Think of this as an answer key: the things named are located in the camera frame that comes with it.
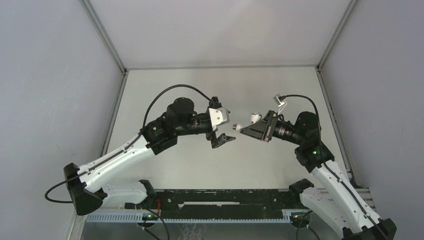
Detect white slotted cable duct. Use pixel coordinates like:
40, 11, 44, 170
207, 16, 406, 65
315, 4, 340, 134
86, 212, 292, 224

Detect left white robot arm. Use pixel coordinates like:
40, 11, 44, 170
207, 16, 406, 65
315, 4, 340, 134
63, 97, 234, 216

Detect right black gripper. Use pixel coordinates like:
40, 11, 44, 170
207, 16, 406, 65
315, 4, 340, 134
240, 110, 304, 146

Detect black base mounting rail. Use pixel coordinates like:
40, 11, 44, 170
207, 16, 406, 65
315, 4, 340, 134
124, 189, 308, 219

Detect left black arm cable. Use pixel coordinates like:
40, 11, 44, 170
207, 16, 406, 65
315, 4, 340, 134
44, 84, 213, 204

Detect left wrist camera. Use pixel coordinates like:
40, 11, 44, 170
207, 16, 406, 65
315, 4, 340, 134
208, 106, 230, 131

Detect white plastic water faucet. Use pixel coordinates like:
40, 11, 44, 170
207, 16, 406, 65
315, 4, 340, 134
232, 112, 263, 132

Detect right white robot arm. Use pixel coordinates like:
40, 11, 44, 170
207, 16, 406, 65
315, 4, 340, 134
232, 110, 397, 240

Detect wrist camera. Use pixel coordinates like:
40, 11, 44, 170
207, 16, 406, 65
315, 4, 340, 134
208, 106, 230, 131
273, 94, 287, 115

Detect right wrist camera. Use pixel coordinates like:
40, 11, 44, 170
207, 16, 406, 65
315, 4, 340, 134
273, 94, 287, 115

